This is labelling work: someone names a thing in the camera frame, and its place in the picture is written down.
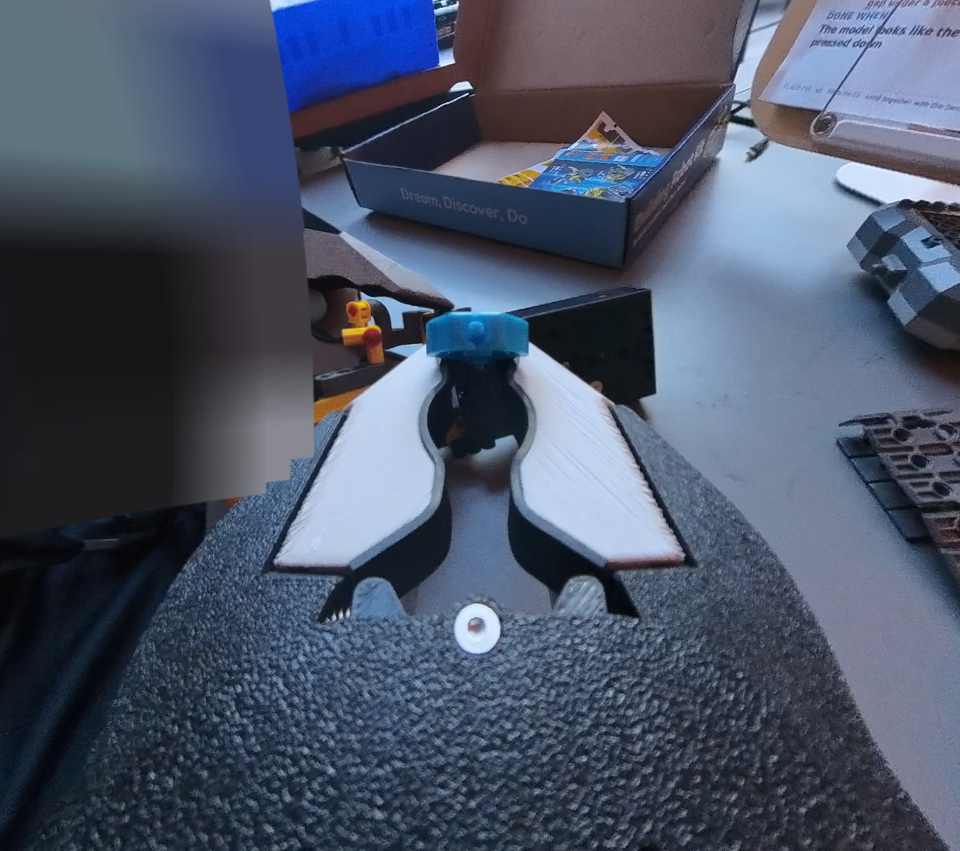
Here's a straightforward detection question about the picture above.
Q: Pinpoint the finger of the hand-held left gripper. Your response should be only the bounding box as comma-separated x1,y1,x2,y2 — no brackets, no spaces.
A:
302,230,456,312

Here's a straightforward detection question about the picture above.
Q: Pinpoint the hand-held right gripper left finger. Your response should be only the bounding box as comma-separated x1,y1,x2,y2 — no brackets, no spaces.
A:
271,352,455,573

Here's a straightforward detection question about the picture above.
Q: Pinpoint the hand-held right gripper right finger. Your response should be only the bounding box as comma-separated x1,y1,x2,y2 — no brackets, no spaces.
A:
508,354,687,571

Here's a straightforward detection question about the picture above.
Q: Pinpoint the yellow grey brick arm assembly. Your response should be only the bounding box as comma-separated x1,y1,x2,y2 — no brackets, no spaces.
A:
313,298,526,462

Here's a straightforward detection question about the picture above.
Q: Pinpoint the blue plastic brick separator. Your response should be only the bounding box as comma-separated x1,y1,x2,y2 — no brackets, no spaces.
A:
423,309,534,370

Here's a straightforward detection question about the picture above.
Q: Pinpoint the black perforated battery box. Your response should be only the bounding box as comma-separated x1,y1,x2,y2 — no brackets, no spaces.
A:
516,286,656,407

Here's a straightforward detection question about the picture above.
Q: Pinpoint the grey desk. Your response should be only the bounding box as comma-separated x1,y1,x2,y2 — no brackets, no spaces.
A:
300,131,960,851

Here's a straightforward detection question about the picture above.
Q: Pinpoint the brown table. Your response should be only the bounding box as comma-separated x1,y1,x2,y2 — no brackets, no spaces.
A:
289,65,475,145

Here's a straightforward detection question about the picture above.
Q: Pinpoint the blue plastic crate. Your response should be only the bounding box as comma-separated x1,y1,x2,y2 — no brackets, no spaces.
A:
272,0,441,115

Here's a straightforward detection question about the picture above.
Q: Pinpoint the blue yellow instruction booklet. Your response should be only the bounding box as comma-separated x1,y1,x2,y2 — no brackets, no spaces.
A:
493,110,640,190

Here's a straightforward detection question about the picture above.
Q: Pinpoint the dark grey toy track strip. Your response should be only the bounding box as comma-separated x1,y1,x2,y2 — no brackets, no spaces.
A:
834,407,960,569

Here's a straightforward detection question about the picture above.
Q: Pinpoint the navy cardboard box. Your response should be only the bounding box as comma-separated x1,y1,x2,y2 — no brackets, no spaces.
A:
339,0,794,271

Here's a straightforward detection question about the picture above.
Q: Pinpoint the grey brick motor block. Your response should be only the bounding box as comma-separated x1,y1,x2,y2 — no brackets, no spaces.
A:
846,197,960,353

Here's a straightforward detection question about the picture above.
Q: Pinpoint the instruction sheet on clipboard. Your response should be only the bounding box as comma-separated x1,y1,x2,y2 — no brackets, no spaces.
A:
750,0,960,182

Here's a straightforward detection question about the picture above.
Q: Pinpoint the printed instruction sheet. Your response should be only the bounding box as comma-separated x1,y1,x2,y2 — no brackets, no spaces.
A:
759,0,960,134

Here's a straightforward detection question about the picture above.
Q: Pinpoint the black cable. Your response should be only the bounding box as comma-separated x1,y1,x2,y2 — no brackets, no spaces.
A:
731,101,771,164

